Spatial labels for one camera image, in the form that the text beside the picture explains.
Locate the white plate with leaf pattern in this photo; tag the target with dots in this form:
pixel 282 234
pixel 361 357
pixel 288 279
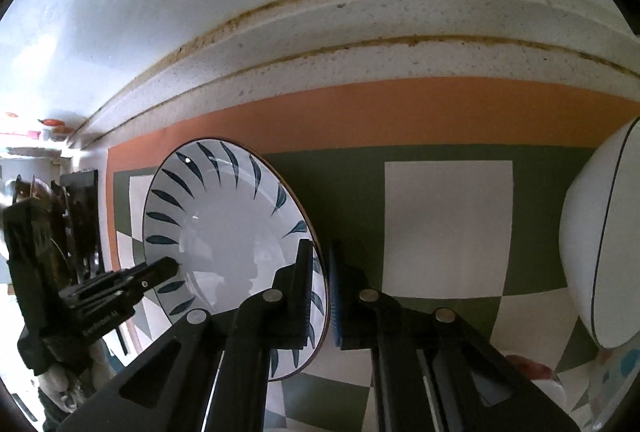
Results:
pixel 225 222

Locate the green white checkered mat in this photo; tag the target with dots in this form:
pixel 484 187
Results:
pixel 450 212

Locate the white dish with coloured dots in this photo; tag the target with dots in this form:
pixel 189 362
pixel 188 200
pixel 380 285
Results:
pixel 615 377

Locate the black gas stove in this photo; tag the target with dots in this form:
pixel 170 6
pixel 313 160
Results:
pixel 80 192

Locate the white bowl with dark rim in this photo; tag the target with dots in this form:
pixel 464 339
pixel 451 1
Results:
pixel 585 237

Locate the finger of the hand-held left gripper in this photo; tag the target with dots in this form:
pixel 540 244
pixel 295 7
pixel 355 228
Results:
pixel 155 273

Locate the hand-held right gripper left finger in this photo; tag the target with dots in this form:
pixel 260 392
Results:
pixel 295 307

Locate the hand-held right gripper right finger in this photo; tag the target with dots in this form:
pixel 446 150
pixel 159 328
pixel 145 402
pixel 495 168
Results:
pixel 334 297

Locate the white dish with red print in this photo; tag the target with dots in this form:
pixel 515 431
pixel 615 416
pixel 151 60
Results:
pixel 537 374

